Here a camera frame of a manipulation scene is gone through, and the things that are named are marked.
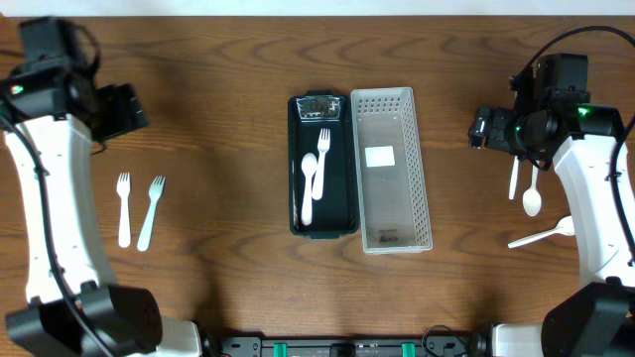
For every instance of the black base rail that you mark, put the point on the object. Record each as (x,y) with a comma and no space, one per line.
(432,344)

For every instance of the white plastic spoon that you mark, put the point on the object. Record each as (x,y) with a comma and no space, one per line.
(309,167)

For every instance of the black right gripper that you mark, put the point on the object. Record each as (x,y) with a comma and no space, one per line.
(489,129)

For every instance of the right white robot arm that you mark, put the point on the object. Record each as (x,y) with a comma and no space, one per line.
(554,126)

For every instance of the white plastic spoon bowl-down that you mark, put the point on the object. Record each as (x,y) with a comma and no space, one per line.
(532,200)

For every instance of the white plastic utensil handle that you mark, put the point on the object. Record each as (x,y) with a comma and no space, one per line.
(513,178)

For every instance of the clear white plastic basket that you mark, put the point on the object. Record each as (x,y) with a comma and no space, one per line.
(393,203)

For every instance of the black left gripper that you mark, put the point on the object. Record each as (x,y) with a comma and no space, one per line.
(125,110)

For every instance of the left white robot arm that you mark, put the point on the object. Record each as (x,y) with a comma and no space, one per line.
(52,115)

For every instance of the dark green plastic basket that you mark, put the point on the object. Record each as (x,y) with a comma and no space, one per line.
(337,213)

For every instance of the pale green plastic fork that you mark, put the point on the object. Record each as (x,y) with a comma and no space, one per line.
(155,193)

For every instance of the white plastic spoon near arm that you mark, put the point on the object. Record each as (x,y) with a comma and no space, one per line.
(564,227)

